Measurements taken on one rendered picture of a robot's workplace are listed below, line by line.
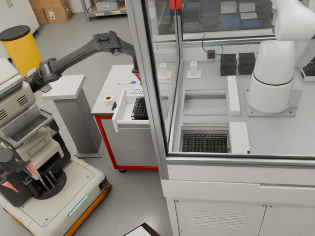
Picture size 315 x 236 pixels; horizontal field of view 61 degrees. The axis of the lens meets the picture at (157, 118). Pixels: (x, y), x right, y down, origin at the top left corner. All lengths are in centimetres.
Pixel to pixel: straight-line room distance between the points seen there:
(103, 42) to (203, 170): 72
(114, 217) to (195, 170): 125
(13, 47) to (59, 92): 182
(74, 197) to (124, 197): 44
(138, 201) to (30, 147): 101
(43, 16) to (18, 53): 213
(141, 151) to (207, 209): 90
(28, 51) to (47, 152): 244
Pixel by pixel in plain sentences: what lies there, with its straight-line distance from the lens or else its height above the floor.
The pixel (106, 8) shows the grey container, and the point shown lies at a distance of 552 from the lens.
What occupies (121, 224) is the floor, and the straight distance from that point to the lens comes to 223.
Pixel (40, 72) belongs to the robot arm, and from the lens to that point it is 157.
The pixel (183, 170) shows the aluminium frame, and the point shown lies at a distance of 115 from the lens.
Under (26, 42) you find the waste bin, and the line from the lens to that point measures 398.
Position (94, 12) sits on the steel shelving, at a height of 14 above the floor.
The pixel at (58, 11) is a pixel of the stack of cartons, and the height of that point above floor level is 22.
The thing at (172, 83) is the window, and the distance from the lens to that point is 85.
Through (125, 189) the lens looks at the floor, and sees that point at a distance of 238.
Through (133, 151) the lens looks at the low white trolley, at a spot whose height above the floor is 32.
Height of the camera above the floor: 194
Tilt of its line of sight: 42 degrees down
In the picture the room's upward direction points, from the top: 10 degrees counter-clockwise
